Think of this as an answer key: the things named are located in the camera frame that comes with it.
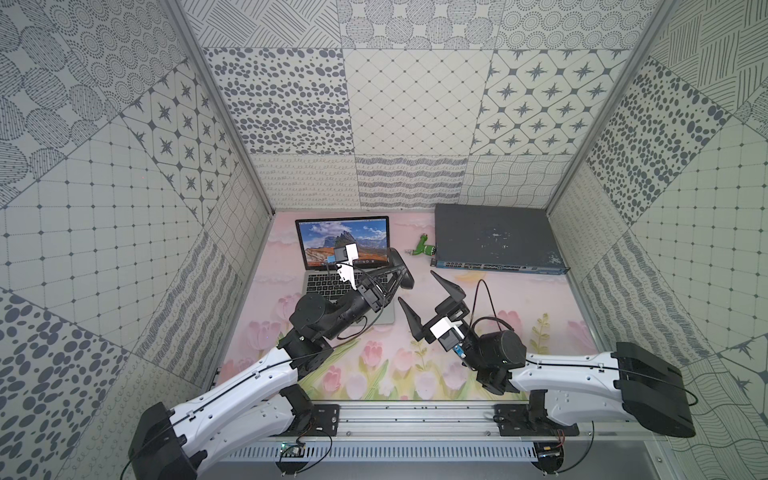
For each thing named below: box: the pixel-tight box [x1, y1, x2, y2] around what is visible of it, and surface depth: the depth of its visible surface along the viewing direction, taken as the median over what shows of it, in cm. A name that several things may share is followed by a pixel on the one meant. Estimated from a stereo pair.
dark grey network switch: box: [430, 203, 570, 275], surface depth 109 cm
